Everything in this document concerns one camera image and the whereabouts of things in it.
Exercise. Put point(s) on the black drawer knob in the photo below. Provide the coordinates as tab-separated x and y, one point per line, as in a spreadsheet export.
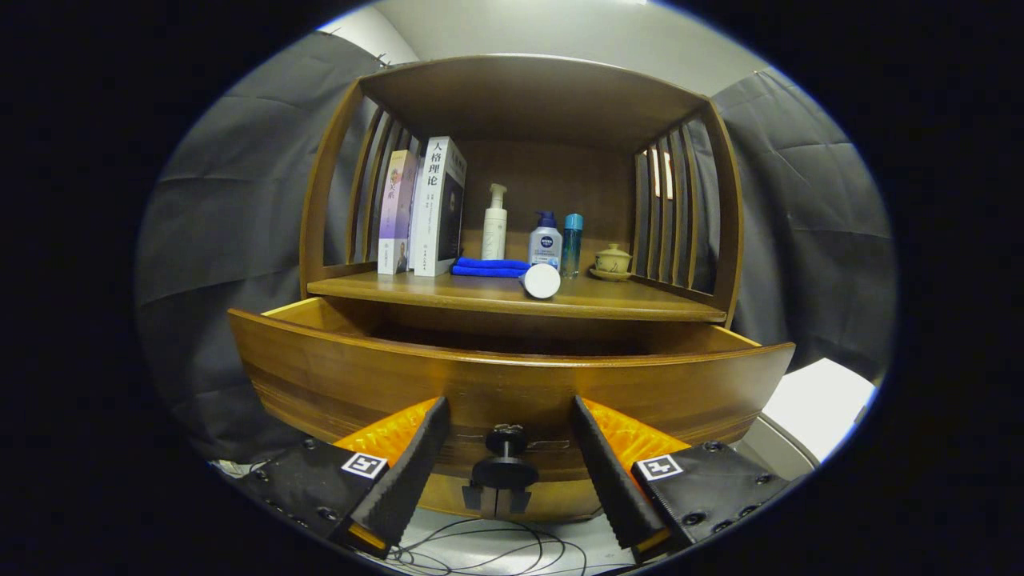
504	468

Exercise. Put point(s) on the white green tube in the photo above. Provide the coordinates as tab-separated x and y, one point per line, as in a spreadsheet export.
542	281

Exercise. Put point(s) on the wooden drawer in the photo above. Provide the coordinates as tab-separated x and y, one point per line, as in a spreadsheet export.
496	384

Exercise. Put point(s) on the beige lidded teacup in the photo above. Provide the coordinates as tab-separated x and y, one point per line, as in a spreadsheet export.
613	262

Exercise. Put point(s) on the white book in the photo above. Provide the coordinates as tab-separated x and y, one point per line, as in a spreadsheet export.
436	204

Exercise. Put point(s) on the white sheet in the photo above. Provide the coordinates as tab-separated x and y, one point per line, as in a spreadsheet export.
824	400

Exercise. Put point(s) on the white bottle with blue pump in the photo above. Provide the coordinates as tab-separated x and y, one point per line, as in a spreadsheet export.
546	244

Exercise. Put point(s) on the wooden cabinet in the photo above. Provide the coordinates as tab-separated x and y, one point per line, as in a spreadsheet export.
528	96

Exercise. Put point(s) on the teal bottle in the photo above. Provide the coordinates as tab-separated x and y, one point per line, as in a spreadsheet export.
571	244

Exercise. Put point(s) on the wooden countertop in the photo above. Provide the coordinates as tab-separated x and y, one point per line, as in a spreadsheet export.
448	290

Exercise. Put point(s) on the blue folded cloth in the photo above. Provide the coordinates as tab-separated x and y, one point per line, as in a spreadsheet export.
488	268

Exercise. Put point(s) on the purple book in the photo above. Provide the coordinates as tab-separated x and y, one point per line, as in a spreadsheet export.
396	212

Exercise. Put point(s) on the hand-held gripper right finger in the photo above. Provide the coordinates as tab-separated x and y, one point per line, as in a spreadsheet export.
612	480

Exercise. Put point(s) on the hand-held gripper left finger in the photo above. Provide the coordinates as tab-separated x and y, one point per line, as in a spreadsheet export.
408	480

